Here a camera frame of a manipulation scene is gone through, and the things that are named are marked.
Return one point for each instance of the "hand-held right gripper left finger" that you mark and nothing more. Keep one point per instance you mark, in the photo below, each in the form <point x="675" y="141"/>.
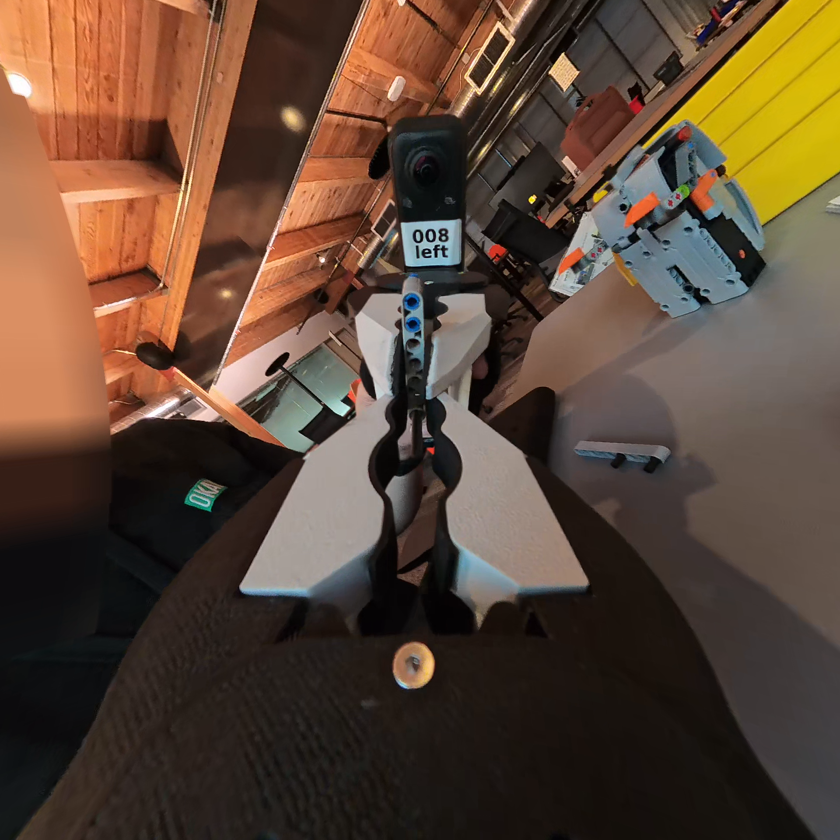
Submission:
<point x="321" y="525"/>

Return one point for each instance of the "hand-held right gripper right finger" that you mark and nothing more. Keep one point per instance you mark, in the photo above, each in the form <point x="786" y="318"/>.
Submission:
<point x="512" y="525"/>

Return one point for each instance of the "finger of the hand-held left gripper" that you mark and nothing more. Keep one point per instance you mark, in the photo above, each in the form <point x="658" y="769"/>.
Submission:
<point x="380" y="341"/>
<point x="459" y="334"/>

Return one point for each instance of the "grey angled beam blue pins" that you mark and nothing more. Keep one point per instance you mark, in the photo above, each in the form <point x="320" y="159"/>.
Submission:
<point x="413" y="354"/>

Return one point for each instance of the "dark grey axle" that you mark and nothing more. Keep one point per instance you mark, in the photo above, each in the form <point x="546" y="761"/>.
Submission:
<point x="418" y="433"/>

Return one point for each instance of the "grey beam black pins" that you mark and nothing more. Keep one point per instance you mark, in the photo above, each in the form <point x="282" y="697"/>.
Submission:
<point x="623" y="449"/>

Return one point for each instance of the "person's left hand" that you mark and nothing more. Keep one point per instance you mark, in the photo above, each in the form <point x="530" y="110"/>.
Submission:
<point x="483" y="366"/>

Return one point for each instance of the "black monitor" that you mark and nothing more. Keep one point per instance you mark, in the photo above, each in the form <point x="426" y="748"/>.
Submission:
<point x="531" y="174"/>

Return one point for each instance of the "black perforated panel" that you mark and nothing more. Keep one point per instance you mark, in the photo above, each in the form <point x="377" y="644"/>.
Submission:
<point x="531" y="420"/>

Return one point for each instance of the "white vent grille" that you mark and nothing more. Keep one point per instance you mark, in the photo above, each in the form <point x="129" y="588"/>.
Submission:
<point x="489" y="56"/>

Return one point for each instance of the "small white leaflet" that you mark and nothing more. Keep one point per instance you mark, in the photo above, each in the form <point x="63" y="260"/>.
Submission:
<point x="577" y="275"/>

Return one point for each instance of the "white paper sign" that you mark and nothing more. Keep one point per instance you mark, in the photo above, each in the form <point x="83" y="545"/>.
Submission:
<point x="563" y="72"/>

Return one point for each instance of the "grey brick robot model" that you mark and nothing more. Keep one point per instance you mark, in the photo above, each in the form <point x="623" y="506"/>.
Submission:
<point x="682" y="262"/>

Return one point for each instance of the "yellow storage bin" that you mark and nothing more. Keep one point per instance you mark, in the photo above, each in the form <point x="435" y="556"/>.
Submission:
<point x="774" y="98"/>

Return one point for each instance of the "round ceiling spotlight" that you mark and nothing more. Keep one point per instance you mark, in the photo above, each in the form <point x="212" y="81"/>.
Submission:
<point x="18" y="84"/>

